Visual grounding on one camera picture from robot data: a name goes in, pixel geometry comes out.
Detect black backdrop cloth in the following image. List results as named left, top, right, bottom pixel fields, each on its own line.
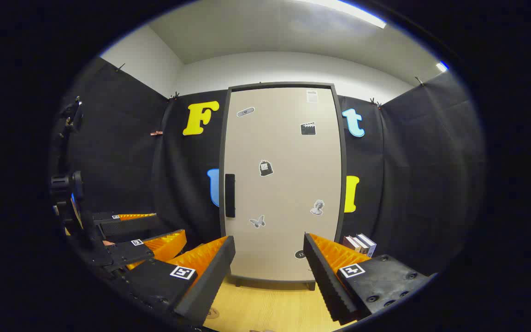
left=49, top=58, right=485, bottom=277

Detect black cabinet door handle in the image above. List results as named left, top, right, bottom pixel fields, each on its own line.
left=224, top=173, right=236, bottom=218

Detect dark grey cabinet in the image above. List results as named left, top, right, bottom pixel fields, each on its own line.
left=218, top=82, right=348, bottom=292

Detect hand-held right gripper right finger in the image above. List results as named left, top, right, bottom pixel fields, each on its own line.
left=302, top=232, right=437, bottom=324

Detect beige cabinet door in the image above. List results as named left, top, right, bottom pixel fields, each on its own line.
left=223, top=86, right=343, bottom=283

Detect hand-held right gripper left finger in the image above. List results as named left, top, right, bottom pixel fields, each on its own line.
left=124, top=235, right=237, bottom=327

